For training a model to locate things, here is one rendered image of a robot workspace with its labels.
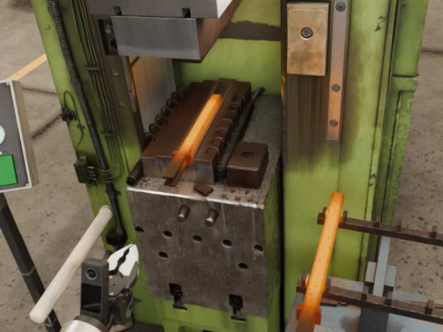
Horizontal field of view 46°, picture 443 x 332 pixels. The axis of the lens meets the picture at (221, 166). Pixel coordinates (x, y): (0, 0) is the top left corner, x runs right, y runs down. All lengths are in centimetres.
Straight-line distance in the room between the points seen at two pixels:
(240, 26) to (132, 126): 45
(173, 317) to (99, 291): 80
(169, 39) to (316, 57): 34
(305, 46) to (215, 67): 56
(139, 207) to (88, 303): 48
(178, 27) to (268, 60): 57
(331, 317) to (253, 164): 43
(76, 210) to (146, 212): 145
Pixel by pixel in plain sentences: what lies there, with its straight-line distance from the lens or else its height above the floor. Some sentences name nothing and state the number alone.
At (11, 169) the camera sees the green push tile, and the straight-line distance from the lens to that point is 143.
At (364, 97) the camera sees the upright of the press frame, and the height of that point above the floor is 112.
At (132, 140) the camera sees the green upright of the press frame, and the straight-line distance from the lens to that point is 158.
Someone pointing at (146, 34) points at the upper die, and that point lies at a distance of 121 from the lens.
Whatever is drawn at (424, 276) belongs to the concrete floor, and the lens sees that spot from 243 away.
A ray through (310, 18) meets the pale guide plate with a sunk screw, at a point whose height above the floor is 133.
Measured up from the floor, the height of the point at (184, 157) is 101.
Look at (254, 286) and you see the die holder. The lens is 152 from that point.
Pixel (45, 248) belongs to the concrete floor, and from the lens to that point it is 271.
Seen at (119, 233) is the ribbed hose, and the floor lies 55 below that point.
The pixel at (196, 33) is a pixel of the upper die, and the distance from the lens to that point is 116.
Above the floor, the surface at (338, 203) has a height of 95.
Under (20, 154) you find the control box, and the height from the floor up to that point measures 104.
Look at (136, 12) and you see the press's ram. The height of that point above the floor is 137.
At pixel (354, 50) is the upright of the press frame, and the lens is 127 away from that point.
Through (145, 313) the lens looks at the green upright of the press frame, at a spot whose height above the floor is 8.
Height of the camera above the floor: 177
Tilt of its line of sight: 37 degrees down
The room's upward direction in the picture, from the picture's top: 6 degrees counter-clockwise
